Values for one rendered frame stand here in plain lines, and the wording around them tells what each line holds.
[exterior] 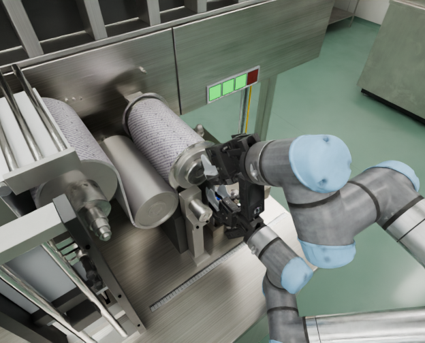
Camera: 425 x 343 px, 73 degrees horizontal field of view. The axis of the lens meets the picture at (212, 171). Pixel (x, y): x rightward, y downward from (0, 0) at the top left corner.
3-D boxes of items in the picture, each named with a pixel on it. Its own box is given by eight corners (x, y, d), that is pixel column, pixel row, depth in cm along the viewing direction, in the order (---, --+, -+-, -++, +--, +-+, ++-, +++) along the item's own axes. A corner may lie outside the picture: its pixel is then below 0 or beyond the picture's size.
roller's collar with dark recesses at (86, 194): (81, 233, 52) (68, 212, 47) (70, 210, 55) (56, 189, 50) (115, 215, 54) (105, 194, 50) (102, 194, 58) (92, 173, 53)
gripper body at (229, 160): (231, 134, 61) (267, 127, 50) (246, 171, 63) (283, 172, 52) (201, 149, 58) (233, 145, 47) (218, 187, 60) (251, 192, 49)
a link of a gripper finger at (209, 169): (198, 152, 68) (219, 150, 60) (208, 175, 69) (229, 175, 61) (187, 158, 66) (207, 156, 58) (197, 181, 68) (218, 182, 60)
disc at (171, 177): (171, 200, 72) (166, 157, 62) (171, 199, 73) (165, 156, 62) (218, 175, 79) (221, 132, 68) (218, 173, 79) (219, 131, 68)
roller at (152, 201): (139, 236, 72) (129, 208, 64) (100, 175, 86) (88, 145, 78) (180, 212, 77) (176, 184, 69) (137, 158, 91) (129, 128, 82)
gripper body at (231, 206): (239, 186, 78) (270, 216, 71) (237, 205, 84) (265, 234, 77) (216, 199, 75) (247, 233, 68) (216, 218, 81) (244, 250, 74)
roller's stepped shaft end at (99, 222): (100, 248, 48) (95, 238, 46) (87, 223, 51) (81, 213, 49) (118, 238, 49) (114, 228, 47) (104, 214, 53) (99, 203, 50)
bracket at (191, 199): (197, 267, 89) (193, 210, 67) (186, 252, 93) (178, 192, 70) (211, 258, 91) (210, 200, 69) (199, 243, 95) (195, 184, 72)
